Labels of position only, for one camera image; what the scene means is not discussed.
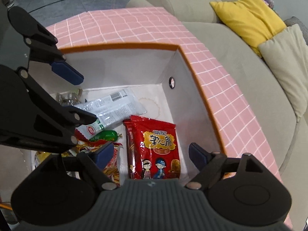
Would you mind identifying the small green packet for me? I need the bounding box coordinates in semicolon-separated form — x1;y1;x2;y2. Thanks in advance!
90;130;123;143

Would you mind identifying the red yellow fries snack packet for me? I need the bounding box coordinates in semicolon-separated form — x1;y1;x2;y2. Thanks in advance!
34;140;124;188

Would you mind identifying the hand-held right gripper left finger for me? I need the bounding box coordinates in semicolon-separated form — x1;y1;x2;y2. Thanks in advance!
48;141;117;191

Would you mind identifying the beige cushion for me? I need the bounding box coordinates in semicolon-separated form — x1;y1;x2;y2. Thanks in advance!
258;25;308;123

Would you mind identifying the white snack packet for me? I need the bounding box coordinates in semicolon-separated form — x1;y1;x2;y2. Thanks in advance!
72;88;147;140

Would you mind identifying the long dark red packet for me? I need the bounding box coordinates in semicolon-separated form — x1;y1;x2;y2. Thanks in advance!
123;119;136;180

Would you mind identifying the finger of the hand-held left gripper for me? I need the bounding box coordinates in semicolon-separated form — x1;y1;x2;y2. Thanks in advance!
0;65;98;153
7;6;85;86

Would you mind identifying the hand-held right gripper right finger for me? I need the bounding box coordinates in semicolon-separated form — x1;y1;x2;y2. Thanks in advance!
185;143;266;190

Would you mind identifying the clear bag of brown snack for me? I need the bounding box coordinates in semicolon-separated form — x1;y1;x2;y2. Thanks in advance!
56;89;84;107

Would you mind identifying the orange cardboard box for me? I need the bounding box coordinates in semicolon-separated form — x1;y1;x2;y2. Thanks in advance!
22;42;237;190

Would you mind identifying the pink checked tablecloth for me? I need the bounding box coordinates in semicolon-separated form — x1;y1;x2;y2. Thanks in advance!
46;7;293;231

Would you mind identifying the red cartoon snack packet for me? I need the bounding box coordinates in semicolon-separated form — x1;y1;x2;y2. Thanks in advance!
130;115;181;180

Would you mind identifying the yellow cushion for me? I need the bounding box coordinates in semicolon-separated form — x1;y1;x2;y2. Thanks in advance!
210;0;288;58

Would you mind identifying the beige sofa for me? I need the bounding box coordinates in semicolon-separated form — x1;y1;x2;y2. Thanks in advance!
126;0;308;231

